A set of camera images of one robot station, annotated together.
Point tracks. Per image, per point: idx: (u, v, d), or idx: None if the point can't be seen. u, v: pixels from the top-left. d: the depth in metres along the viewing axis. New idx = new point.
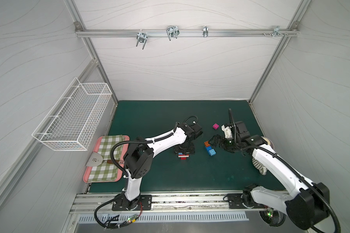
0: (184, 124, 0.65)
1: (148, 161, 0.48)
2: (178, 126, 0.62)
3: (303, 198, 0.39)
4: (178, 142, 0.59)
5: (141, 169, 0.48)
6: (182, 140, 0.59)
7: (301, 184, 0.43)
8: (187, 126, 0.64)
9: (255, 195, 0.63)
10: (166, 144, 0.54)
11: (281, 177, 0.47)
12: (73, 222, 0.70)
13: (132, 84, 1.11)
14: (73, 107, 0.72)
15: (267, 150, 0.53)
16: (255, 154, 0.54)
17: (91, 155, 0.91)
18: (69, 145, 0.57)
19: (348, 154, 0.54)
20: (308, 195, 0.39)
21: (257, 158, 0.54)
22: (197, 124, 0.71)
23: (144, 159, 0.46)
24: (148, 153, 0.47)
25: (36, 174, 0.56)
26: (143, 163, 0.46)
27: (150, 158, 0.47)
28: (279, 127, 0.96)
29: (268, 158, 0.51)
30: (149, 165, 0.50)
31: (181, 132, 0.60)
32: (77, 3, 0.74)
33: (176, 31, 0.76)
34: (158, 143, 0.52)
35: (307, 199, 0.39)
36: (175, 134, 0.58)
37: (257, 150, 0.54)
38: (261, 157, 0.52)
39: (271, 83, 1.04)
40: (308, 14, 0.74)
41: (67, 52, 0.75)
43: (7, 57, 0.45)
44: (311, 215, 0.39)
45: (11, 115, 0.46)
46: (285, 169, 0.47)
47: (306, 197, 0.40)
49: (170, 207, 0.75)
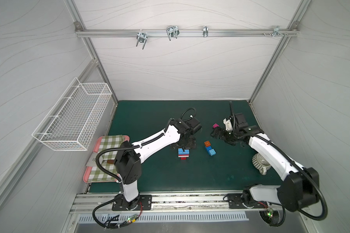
0: (178, 121, 0.59)
1: (136, 168, 0.45)
2: (171, 124, 0.57)
3: (291, 180, 0.41)
4: (171, 142, 0.55)
5: (130, 175, 0.46)
6: (175, 140, 0.55)
7: (291, 168, 0.45)
8: (182, 124, 0.58)
9: (254, 193, 0.63)
10: (155, 147, 0.49)
11: (273, 162, 0.48)
12: (73, 222, 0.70)
13: (132, 84, 1.11)
14: (73, 107, 0.72)
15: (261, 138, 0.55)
16: (251, 142, 0.56)
17: (90, 155, 0.90)
18: (69, 145, 0.57)
19: (349, 154, 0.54)
20: (297, 177, 0.44)
21: (253, 146, 0.56)
22: (195, 119, 0.64)
23: (131, 166, 0.43)
24: (135, 160, 0.44)
25: (36, 174, 0.56)
26: (131, 170, 0.44)
27: (137, 164, 0.44)
28: (279, 127, 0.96)
29: (263, 145, 0.53)
30: (139, 171, 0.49)
31: (174, 129, 0.55)
32: (77, 3, 0.74)
33: (176, 31, 0.76)
34: (147, 147, 0.48)
35: (296, 180, 0.41)
36: (166, 135, 0.53)
37: (253, 138, 0.56)
38: (256, 144, 0.54)
39: (271, 83, 1.04)
40: (308, 14, 0.74)
41: (67, 52, 0.75)
43: (7, 57, 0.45)
44: (298, 197, 0.41)
45: (12, 115, 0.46)
46: (278, 154, 0.49)
47: (295, 179, 0.41)
49: (170, 207, 0.75)
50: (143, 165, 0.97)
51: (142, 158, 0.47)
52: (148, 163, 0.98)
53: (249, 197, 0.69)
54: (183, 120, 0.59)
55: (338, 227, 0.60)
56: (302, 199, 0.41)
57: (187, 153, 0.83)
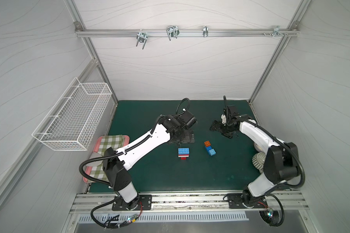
0: (168, 118, 0.53)
1: (122, 175, 0.43)
2: (159, 124, 0.51)
3: (272, 151, 0.46)
4: (161, 142, 0.51)
5: (117, 183, 0.44)
6: (166, 139, 0.51)
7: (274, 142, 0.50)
8: (172, 120, 0.53)
9: (252, 189, 0.64)
10: (141, 152, 0.46)
11: (258, 140, 0.54)
12: (73, 222, 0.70)
13: (131, 84, 1.10)
14: (73, 107, 0.72)
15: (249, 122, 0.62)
16: (240, 126, 0.63)
17: (90, 155, 0.90)
18: (70, 145, 0.57)
19: (349, 154, 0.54)
20: (277, 149, 0.48)
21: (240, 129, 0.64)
22: (187, 113, 0.58)
23: (115, 174, 0.40)
24: (119, 168, 0.41)
25: (36, 174, 0.56)
26: (116, 178, 0.42)
27: (122, 172, 0.42)
28: (280, 127, 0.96)
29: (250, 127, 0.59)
30: (128, 177, 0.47)
31: (163, 129, 0.50)
32: (77, 3, 0.74)
33: (176, 31, 0.76)
34: (131, 153, 0.44)
35: (276, 152, 0.46)
36: (153, 136, 0.48)
37: (242, 123, 0.62)
38: (244, 128, 0.61)
39: (271, 83, 1.04)
40: (308, 14, 0.74)
41: (67, 52, 0.75)
43: (7, 57, 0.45)
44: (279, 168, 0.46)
45: (12, 115, 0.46)
46: (262, 132, 0.55)
47: (275, 151, 0.46)
49: (170, 207, 0.75)
50: (143, 164, 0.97)
51: (128, 165, 0.44)
52: (148, 163, 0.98)
53: (249, 197, 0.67)
54: (172, 118, 0.54)
55: (338, 227, 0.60)
56: (283, 170, 0.46)
57: (187, 153, 0.83)
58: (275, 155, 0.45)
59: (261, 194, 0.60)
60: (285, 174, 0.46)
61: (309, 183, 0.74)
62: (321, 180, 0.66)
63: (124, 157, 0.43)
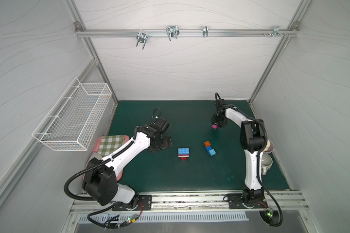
0: (145, 126, 0.60)
1: (112, 183, 0.43)
2: (139, 131, 0.57)
3: (242, 122, 0.64)
4: (144, 147, 0.56)
5: (107, 192, 0.43)
6: (147, 143, 0.56)
7: (247, 119, 0.65)
8: (149, 128, 0.59)
9: (247, 182, 0.68)
10: (128, 156, 0.49)
11: (238, 121, 0.68)
12: (73, 222, 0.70)
13: (131, 84, 1.10)
14: (73, 107, 0.72)
15: (233, 109, 0.75)
16: (226, 113, 0.78)
17: (91, 155, 0.91)
18: (69, 145, 0.57)
19: (349, 154, 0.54)
20: (248, 122, 0.63)
21: (227, 116, 0.78)
22: (161, 119, 0.66)
23: (105, 181, 0.40)
24: (109, 174, 0.41)
25: (36, 174, 0.56)
26: (106, 187, 0.41)
27: (112, 177, 0.42)
28: (280, 127, 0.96)
29: (233, 110, 0.75)
30: (115, 185, 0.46)
31: (143, 136, 0.55)
32: (77, 3, 0.74)
33: (176, 31, 0.76)
34: (118, 158, 0.46)
35: (246, 123, 0.61)
36: (136, 141, 0.53)
37: (227, 109, 0.77)
38: (229, 115, 0.76)
39: (271, 83, 1.04)
40: (308, 15, 0.74)
41: (67, 52, 0.75)
43: (7, 57, 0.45)
44: (249, 136, 0.60)
45: (11, 115, 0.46)
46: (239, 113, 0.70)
47: (245, 122, 0.62)
49: (170, 207, 0.75)
50: (143, 165, 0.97)
51: (116, 171, 0.45)
52: (149, 163, 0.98)
53: (249, 196, 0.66)
54: (150, 125, 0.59)
55: (338, 227, 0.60)
56: (251, 138, 0.60)
57: (187, 153, 0.83)
58: (245, 126, 0.60)
59: (255, 182, 0.65)
60: (253, 141, 0.60)
61: (310, 183, 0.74)
62: (321, 180, 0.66)
63: (112, 164, 0.44)
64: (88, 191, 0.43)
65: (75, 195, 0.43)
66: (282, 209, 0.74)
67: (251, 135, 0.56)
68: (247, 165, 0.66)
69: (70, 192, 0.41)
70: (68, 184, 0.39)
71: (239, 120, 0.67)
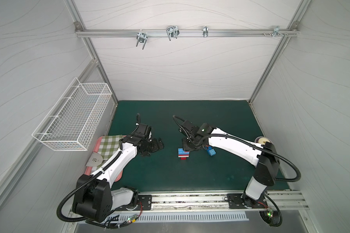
0: (129, 136, 0.62)
1: (107, 194, 0.42)
2: (124, 142, 0.58)
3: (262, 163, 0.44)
4: (131, 156, 0.56)
5: (103, 207, 0.42)
6: (134, 151, 0.57)
7: (255, 151, 0.47)
8: (133, 137, 0.61)
9: (252, 194, 0.62)
10: (118, 166, 0.49)
11: (238, 152, 0.49)
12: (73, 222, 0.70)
13: (131, 84, 1.10)
14: (73, 107, 0.72)
15: (219, 134, 0.55)
16: (211, 142, 0.54)
17: (91, 155, 0.91)
18: (69, 145, 0.57)
19: (349, 154, 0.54)
20: (265, 158, 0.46)
21: (213, 145, 0.55)
22: (142, 124, 0.67)
23: (100, 193, 0.39)
24: (103, 186, 0.41)
25: (36, 174, 0.56)
26: (102, 199, 0.40)
27: (107, 189, 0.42)
28: (280, 127, 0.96)
29: (215, 132, 0.56)
30: (111, 198, 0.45)
31: (129, 145, 0.57)
32: (77, 3, 0.74)
33: (176, 31, 0.76)
34: (110, 170, 0.46)
35: (265, 161, 0.44)
36: (124, 151, 0.54)
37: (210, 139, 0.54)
38: (217, 143, 0.53)
39: (271, 83, 1.04)
40: (308, 15, 0.74)
41: (68, 52, 0.75)
43: (7, 57, 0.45)
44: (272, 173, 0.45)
45: (12, 115, 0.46)
46: (237, 143, 0.50)
47: (264, 161, 0.44)
49: (170, 207, 0.75)
50: (143, 165, 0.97)
51: (110, 182, 0.45)
52: (148, 163, 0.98)
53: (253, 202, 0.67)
54: (133, 135, 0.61)
55: (339, 228, 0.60)
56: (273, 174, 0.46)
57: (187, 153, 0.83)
58: (266, 164, 0.43)
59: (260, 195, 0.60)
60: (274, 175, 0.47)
61: (308, 184, 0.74)
62: (321, 180, 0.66)
63: (104, 176, 0.44)
64: (80, 212, 0.41)
65: (70, 218, 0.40)
66: (282, 209, 0.74)
67: (273, 166, 0.48)
68: (252, 183, 0.57)
69: (63, 216, 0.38)
70: (61, 207, 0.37)
71: (241, 152, 0.48)
